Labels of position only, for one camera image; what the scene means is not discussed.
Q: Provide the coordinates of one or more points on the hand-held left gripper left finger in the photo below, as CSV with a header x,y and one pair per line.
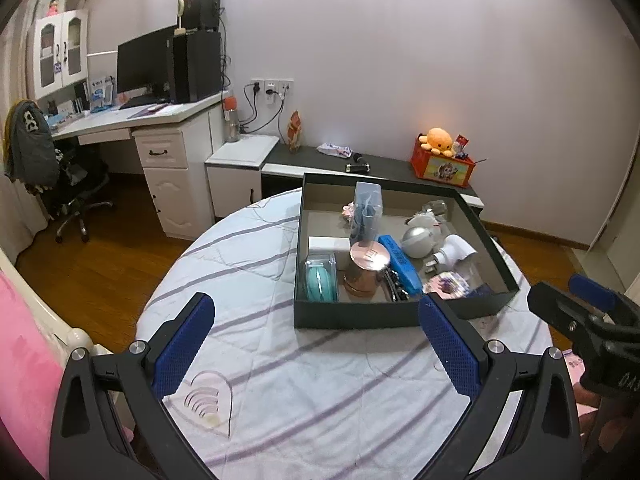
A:
x,y
182,350

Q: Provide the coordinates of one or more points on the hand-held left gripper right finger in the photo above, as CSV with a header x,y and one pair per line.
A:
x,y
450,352

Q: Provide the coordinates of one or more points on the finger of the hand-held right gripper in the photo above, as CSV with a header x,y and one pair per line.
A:
x,y
592,291
555,305

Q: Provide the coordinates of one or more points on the pink striped packet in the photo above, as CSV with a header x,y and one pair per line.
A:
x,y
450,285

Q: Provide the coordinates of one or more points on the small blue white box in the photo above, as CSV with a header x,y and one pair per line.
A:
x,y
481,290

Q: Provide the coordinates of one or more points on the long blue case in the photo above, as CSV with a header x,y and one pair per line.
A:
x,y
398,262

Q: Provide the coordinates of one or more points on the black storage tray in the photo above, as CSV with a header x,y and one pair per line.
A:
x,y
350,315

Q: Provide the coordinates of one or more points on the clear plastic wrapper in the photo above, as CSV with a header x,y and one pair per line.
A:
x,y
435,206

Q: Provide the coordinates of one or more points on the teal round case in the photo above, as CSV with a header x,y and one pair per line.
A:
x,y
320,280

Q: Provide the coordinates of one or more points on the pink figure toy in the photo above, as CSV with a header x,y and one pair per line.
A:
x,y
348,211

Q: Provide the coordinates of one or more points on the pink printed blanket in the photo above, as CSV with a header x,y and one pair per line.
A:
x,y
573,362

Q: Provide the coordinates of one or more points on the white plug adapter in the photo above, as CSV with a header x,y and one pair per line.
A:
x,y
455,250

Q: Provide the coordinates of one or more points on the grey ball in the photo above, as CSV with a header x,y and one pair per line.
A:
x,y
417,242

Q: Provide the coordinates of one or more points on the rose gold round tin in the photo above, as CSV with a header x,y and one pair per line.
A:
x,y
367,270

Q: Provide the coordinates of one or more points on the white plush toy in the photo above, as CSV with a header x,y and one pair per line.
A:
x,y
425,220

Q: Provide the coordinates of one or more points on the pink bedding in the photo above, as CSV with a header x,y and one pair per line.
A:
x,y
25,360

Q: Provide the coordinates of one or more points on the clear blue plastic container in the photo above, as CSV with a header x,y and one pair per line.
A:
x,y
367,215

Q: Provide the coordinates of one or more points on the red printed box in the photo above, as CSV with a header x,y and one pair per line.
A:
x,y
440,170

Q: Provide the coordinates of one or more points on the small items in red box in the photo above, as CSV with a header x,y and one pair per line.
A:
x,y
462,146

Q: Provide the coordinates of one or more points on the black office chair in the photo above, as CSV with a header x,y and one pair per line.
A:
x,y
80,180

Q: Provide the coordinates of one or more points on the white desk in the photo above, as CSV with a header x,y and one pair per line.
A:
x,y
165,150

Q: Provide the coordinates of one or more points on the orange octopus plush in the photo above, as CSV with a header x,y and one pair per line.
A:
x,y
436,141

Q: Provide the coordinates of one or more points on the black white low cabinet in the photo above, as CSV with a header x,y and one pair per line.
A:
x,y
240,155

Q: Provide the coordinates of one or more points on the black flashlight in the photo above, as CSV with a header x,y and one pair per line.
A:
x,y
357,165

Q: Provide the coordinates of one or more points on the beige curtain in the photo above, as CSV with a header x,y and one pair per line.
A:
x,y
15,210

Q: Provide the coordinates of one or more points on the printed packet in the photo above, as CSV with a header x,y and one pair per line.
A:
x,y
335,149

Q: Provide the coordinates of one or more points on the jar with red lid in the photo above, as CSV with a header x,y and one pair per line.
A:
x,y
231,120

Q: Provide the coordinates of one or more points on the black keyboard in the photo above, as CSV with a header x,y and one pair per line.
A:
x,y
142,101

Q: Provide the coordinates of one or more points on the grey jacket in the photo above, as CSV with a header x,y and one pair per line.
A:
x,y
30,145

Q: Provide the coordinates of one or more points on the blue box on desk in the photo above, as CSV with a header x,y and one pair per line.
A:
x,y
102,92

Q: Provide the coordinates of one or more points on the black computer tower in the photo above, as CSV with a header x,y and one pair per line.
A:
x,y
197,65

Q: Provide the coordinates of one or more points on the black computer monitor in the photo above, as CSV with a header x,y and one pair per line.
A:
x,y
145,60

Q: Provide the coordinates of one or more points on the white glass door cabinet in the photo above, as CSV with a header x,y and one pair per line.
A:
x,y
60,50

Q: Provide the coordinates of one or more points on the black box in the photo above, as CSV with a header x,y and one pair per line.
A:
x,y
202,10

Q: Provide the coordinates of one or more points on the small doll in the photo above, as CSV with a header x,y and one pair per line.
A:
x,y
54,6

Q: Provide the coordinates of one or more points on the white bed frame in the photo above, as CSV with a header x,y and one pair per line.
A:
x,y
75,332

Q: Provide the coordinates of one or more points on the white wall power strip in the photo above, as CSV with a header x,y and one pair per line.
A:
x,y
272,86

